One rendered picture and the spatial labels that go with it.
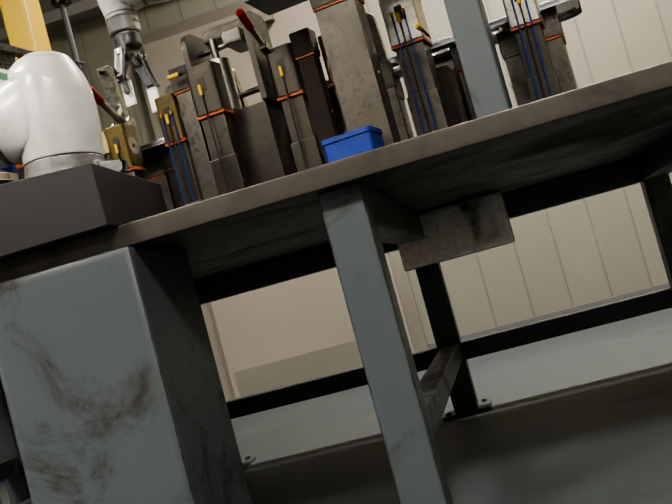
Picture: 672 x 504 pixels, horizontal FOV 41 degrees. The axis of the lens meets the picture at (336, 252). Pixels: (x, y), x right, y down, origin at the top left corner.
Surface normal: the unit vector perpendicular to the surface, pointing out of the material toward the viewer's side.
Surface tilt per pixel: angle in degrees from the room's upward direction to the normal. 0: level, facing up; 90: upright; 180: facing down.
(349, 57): 90
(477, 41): 90
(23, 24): 90
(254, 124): 90
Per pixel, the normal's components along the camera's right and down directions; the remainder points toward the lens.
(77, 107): 0.74, -0.23
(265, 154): -0.32, 0.04
